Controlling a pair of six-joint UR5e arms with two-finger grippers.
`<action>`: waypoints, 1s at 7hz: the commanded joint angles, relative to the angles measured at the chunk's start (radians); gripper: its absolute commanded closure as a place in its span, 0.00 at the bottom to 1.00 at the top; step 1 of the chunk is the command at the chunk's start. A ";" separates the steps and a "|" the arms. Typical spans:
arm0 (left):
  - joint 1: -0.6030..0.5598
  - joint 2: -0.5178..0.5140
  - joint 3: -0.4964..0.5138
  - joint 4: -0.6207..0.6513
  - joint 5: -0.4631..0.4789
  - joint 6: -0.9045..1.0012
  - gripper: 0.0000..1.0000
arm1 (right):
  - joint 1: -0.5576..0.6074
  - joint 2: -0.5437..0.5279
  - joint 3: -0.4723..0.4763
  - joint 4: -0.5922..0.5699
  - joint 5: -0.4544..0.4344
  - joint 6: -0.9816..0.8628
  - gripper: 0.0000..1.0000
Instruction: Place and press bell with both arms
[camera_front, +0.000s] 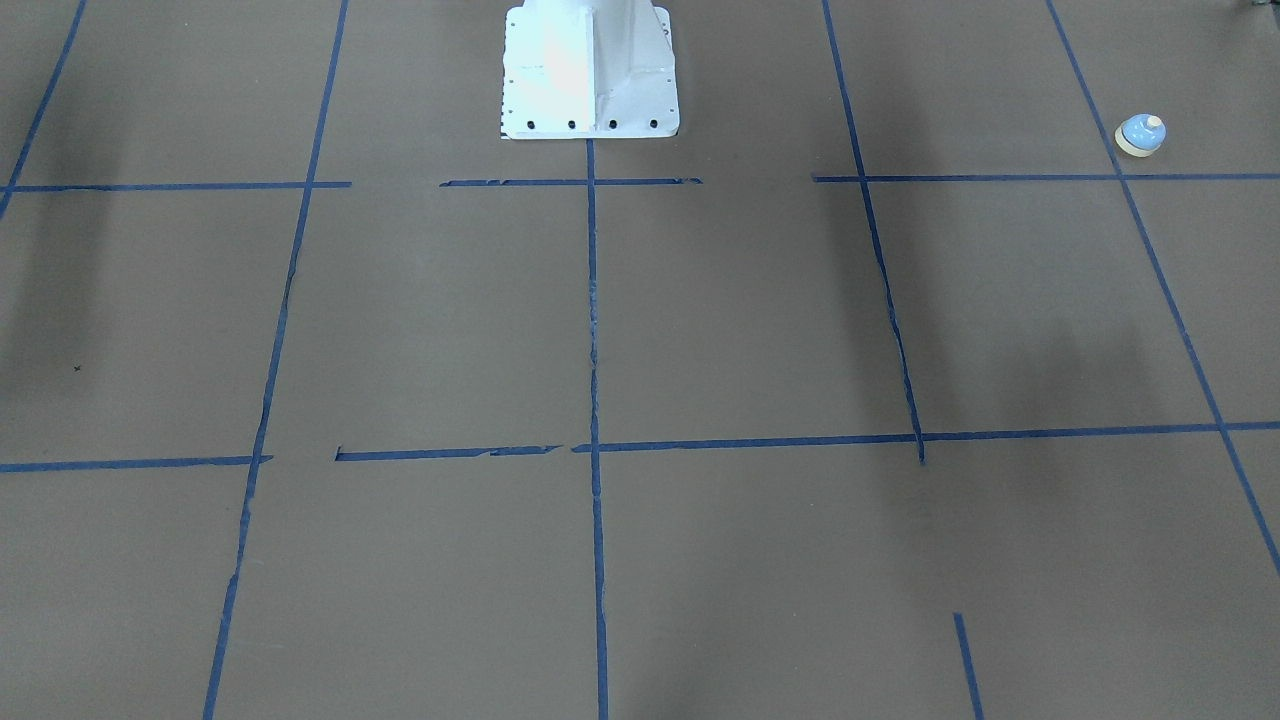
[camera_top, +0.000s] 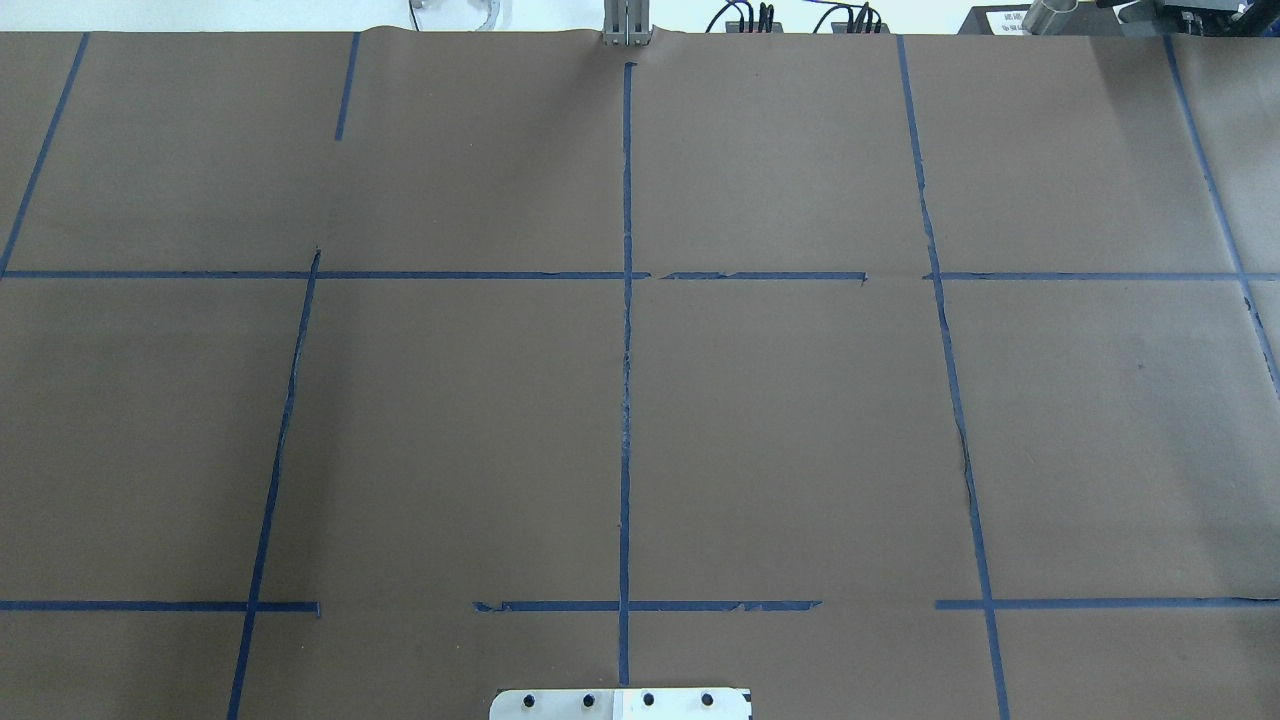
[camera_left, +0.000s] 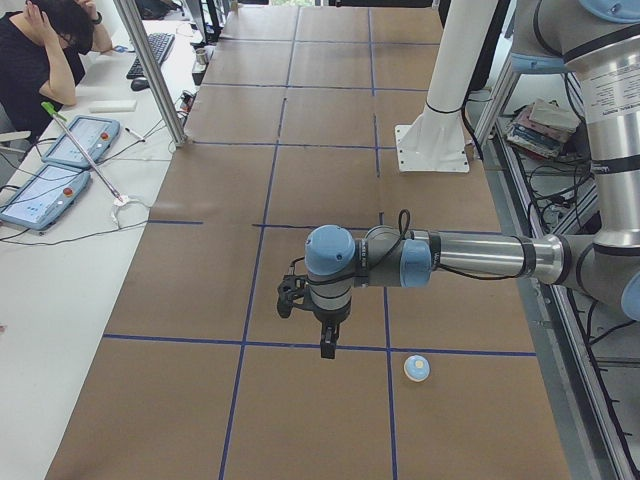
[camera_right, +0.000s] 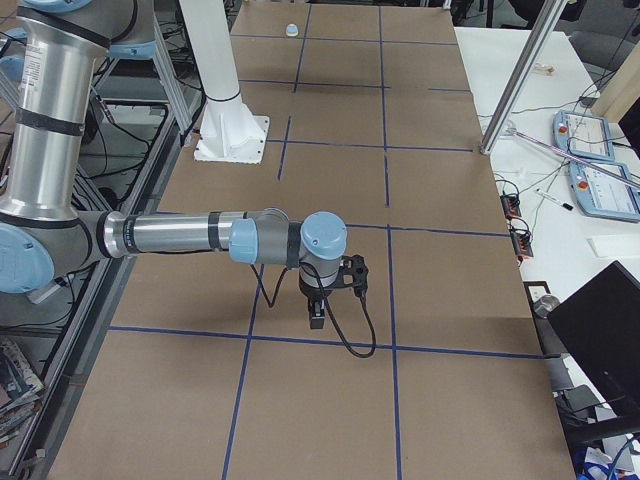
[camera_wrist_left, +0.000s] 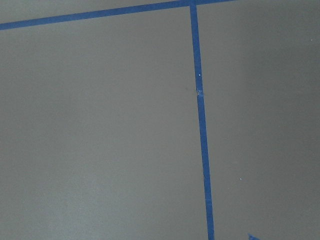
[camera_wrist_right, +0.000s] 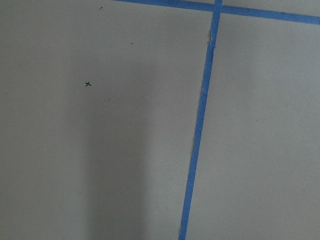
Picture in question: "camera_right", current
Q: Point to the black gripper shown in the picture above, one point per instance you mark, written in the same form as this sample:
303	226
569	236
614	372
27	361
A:
313	295

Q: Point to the blue and cream bell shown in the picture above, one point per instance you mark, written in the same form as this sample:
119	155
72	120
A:
292	30

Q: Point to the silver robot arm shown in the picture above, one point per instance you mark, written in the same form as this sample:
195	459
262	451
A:
43	236

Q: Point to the brown paper table cover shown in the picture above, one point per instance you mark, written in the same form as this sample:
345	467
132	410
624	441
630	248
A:
438	375

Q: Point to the lower orange circuit board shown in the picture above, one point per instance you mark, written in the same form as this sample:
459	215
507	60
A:
522	243

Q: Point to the orange circuit board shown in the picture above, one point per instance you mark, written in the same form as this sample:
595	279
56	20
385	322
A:
522	243
511	205

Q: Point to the upper orange circuit board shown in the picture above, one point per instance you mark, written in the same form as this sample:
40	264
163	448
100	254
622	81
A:
511	205

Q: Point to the silver metal cylinder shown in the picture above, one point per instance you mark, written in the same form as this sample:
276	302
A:
544	305

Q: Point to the black marker pen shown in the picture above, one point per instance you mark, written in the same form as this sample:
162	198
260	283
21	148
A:
554	200

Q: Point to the black laptop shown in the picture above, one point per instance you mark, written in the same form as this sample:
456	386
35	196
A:
599	327

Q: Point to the white flat plastic block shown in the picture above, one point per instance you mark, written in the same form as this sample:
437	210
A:
610	245

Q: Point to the white side table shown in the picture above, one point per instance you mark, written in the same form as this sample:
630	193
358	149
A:
563	254

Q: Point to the stack of magazines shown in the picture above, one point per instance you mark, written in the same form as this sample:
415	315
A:
20	389

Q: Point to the lower teach pendant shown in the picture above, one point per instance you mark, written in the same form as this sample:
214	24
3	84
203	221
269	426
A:
601	196

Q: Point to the teach pendant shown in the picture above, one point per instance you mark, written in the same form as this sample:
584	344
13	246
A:
583	135
601	196

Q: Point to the upper teach pendant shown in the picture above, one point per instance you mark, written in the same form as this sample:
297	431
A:
583	135

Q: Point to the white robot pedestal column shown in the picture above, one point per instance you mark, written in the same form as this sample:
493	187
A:
229	132

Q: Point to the aluminium frame post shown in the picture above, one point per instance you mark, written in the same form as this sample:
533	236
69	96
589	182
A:
541	31

